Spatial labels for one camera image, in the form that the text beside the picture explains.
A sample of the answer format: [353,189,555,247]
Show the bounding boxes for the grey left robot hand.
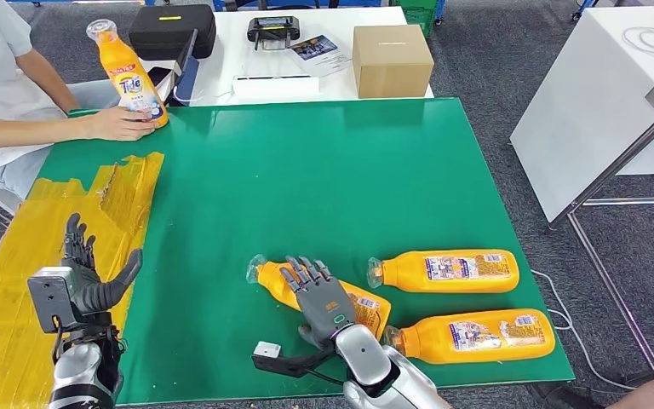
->
[60,213,144,314]

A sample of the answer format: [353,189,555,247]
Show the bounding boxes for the blue metal rack frame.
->
[212,0,385,9]

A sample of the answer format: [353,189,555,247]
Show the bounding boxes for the orange detergent bottle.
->
[381,308,557,366]
[366,249,521,295]
[85,20,169,130]
[246,254,393,342]

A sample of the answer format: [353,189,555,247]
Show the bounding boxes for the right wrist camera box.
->
[251,340,317,378]

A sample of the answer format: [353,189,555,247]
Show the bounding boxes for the white desk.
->
[158,5,434,109]

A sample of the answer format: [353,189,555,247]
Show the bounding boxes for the large white table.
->
[508,6,654,224]

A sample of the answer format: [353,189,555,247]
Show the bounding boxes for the blue metal rack leg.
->
[572,0,599,22]

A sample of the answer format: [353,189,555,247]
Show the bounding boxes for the thin white power cable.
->
[530,269,635,392]

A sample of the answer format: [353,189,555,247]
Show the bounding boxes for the grey metal table frame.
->
[548,117,654,371]

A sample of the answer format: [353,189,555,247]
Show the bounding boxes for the black remote controller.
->
[246,15,300,51]

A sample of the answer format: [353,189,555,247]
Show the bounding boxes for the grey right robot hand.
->
[278,255,358,351]

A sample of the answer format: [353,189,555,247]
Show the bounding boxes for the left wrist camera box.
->
[26,266,80,334]

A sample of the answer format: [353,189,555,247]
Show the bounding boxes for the black smartphone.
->
[146,66,173,91]

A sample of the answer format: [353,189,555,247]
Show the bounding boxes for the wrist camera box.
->
[251,340,317,378]
[26,266,80,334]

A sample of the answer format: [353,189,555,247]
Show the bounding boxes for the green plastic crate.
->
[388,0,446,37]

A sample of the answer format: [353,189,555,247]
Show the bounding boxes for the green work table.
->
[33,96,575,407]

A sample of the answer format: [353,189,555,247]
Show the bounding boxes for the person's right hand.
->
[87,106,156,142]

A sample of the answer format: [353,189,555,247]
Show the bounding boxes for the flat white box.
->
[232,74,321,105]

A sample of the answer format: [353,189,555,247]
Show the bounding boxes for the brown cardboard box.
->
[352,24,435,100]

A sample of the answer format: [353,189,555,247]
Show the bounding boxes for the black zip case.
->
[128,4,217,61]

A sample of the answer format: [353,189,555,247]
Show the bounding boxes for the tablet with blue cover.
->
[163,29,200,107]

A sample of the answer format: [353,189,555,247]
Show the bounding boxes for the printed booklet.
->
[290,33,352,78]

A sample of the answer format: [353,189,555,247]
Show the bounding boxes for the yellow taped cardboard sheet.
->
[0,152,165,409]

